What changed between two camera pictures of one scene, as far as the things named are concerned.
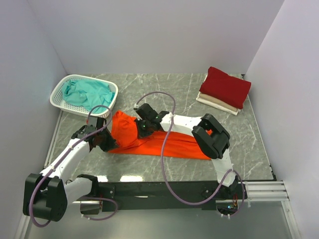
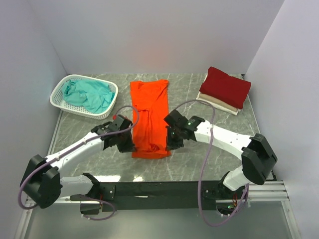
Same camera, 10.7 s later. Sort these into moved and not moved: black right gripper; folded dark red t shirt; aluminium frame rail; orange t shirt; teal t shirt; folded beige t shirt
Moved: black right gripper; orange t shirt
Not moved: folded beige t shirt; aluminium frame rail; folded dark red t shirt; teal t shirt
